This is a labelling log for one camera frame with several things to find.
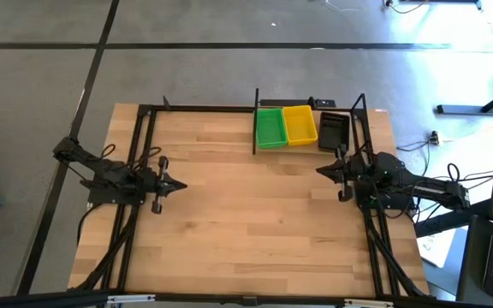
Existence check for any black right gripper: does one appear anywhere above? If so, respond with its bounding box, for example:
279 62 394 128
315 144 374 204

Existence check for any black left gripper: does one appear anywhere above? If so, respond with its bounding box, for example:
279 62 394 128
143 155 189 216

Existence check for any black plastic basket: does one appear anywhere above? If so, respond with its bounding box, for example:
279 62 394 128
317 110 352 153

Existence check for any yellow plastic basket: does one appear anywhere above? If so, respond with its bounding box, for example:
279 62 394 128
282 104 319 147

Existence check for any green plastic basket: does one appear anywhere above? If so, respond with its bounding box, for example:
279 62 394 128
254 107 289 150

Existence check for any black aluminium crossbeam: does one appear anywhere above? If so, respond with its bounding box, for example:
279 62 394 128
0 289 493 308

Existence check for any white paper sheet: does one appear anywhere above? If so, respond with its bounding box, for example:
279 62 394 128
417 228 457 269

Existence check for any black desk base on floor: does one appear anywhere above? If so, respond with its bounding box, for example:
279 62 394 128
437 80 493 116

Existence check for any black side desk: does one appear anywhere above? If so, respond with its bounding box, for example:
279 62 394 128
415 198 493 308

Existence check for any silver metal bracket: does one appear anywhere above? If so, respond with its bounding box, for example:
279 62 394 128
342 298 395 308
106 293 157 305

